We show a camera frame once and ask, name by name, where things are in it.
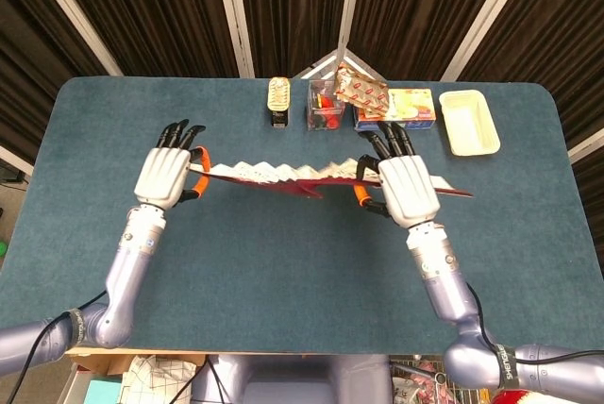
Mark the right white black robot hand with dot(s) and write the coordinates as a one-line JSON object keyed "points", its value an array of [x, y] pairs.
{"points": [[410, 191]]}

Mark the gold red snack bag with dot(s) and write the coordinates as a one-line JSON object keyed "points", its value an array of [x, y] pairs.
{"points": [[361, 92]]}

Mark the white checked cloth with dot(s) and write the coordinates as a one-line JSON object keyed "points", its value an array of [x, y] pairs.
{"points": [[156, 382]]}

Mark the cream plastic tray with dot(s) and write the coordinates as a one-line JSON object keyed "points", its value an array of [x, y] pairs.
{"points": [[469, 125]]}

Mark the small green object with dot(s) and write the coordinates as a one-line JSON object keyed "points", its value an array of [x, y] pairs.
{"points": [[3, 248]]}

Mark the red ribbed white folding fan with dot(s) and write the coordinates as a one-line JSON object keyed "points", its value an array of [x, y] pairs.
{"points": [[283, 173]]}

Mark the teal box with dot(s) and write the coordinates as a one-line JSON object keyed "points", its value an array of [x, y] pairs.
{"points": [[101, 392]]}

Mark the white partition post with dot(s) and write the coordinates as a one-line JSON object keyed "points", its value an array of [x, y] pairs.
{"points": [[14, 158], [349, 7], [491, 12], [71, 12], [587, 145], [233, 12]]}

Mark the clear plastic box red contents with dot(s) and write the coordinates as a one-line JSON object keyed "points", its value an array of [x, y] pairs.
{"points": [[323, 113]]}

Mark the left lavender robot arm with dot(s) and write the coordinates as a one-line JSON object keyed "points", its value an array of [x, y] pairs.
{"points": [[127, 272]]}

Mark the lavender robot torso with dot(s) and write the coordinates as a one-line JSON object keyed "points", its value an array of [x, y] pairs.
{"points": [[292, 380]]}

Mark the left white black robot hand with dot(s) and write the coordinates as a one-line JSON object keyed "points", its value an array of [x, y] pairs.
{"points": [[160, 177]]}

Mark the grey partition foot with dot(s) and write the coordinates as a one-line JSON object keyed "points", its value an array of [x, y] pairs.
{"points": [[321, 64]]}

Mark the right lavender robot arm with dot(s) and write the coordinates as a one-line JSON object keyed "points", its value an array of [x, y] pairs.
{"points": [[443, 281]]}

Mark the colourful snack box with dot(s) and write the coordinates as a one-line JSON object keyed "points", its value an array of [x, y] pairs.
{"points": [[410, 111]]}

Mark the blue felt table cover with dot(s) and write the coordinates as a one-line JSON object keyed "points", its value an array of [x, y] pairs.
{"points": [[283, 257]]}

